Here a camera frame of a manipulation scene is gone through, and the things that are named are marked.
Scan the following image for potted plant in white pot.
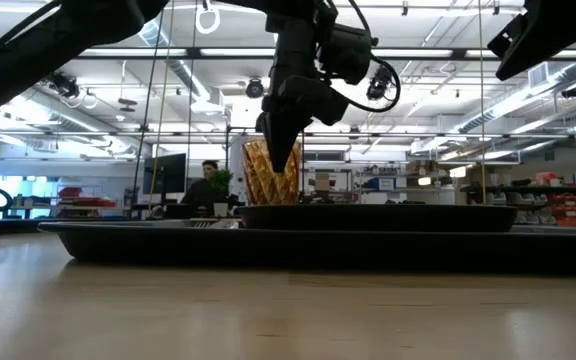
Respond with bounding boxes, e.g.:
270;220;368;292
209;169;234;218

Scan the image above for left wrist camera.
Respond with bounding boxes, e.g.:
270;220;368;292
319;23;375;86

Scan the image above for shelf with orange bins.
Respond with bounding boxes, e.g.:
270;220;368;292
460;182;576;229

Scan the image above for black aluminium table frame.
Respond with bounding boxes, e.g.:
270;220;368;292
0;214;134;237

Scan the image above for black computer monitor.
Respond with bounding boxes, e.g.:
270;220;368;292
142;153;188;196

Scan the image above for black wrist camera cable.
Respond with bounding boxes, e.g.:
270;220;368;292
345;0;402;114

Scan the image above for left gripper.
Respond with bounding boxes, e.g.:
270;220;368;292
256;73;350;174

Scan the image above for black rectangular plastic tray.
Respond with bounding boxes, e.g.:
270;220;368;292
37;219;576;276

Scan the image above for black round plate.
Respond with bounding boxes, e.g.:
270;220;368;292
235;203;519;234

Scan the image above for red storage boxes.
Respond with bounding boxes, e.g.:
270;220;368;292
57;186;118;209

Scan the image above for amber ribbed glass cup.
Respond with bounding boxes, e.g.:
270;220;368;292
241;138;303;206

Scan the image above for person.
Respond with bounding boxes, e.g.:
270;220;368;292
180;159;229;217

